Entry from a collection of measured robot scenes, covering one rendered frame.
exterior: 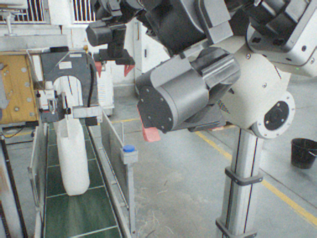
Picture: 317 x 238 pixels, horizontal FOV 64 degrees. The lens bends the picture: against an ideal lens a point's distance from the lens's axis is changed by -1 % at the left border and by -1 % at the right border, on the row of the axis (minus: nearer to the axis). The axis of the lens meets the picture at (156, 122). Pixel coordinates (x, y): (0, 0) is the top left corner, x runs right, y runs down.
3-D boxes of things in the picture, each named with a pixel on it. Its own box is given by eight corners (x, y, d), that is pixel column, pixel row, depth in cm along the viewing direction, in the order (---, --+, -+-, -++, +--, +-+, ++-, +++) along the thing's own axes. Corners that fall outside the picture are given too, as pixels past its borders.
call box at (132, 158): (138, 161, 135) (138, 151, 133) (123, 164, 132) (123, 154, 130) (134, 155, 142) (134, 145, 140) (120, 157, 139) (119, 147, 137)
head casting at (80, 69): (99, 106, 131) (95, 46, 121) (48, 111, 123) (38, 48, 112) (91, 92, 157) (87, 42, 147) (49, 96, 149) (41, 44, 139)
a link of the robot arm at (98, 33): (116, -3, 80) (104, 12, 87) (83, 1, 74) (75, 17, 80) (132, 32, 81) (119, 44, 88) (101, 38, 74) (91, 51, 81)
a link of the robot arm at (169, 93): (218, -15, 28) (174, 17, 35) (138, 12, 22) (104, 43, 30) (257, 83, 30) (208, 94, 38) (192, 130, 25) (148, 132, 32)
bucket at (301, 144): (322, 168, 277) (328, 147, 267) (302, 173, 267) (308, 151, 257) (299, 155, 303) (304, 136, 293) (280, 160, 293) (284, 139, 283)
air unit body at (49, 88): (59, 114, 120) (54, 81, 114) (48, 115, 118) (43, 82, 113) (59, 111, 124) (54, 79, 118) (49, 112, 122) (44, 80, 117)
